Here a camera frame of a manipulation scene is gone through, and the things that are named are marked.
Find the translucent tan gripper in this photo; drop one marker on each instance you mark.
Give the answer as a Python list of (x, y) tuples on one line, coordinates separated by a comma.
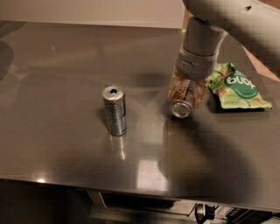
[(194, 65)]

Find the orange can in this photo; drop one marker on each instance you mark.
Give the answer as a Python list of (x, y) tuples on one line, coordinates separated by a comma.
[(182, 107)]

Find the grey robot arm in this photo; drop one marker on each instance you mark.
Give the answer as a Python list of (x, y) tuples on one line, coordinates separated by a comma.
[(254, 24)]

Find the upright silver can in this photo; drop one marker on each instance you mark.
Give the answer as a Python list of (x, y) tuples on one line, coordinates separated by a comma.
[(115, 109)]

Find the green snack bag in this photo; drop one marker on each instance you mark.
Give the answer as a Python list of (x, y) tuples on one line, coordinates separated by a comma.
[(235, 90)]

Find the dark equipment under table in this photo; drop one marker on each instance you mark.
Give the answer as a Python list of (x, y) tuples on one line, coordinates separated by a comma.
[(205, 214)]

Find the under-table shelf frame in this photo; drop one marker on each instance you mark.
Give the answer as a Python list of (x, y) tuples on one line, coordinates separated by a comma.
[(119, 208)]

